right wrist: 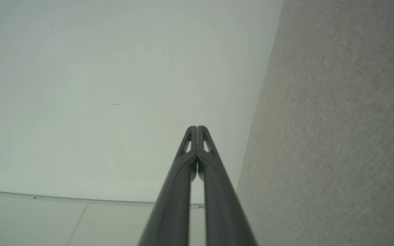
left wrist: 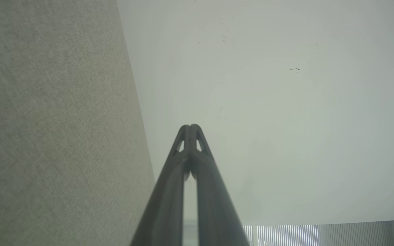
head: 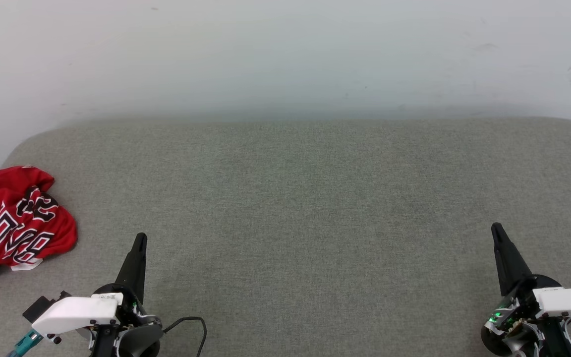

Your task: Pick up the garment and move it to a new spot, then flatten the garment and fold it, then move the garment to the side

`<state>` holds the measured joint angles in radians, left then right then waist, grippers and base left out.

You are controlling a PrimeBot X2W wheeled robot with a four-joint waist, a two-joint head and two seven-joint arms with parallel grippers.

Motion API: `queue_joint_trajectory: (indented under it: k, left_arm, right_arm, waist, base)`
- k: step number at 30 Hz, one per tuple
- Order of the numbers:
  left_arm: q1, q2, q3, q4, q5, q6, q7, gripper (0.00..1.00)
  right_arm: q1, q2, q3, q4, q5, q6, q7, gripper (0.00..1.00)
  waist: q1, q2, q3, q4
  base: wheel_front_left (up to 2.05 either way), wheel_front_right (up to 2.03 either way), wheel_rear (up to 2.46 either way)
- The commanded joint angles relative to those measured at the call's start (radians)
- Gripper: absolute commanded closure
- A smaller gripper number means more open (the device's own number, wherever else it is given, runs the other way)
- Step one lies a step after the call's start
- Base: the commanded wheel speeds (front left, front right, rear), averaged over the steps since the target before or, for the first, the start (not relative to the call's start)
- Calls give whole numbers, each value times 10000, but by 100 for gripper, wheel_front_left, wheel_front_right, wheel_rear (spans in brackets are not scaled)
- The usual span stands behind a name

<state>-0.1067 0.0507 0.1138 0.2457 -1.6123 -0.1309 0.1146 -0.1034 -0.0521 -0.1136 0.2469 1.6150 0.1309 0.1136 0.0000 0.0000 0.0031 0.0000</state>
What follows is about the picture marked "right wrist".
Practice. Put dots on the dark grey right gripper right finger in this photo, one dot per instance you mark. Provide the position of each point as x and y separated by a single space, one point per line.
219 205

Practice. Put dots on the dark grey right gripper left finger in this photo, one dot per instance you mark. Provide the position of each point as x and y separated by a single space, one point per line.
174 205

